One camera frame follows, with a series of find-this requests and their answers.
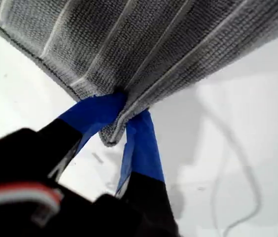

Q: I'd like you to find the grey striped towel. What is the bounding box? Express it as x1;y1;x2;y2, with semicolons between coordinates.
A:
0;0;278;148

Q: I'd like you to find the red white servo wire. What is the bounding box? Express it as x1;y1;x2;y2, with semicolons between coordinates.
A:
0;181;64;211

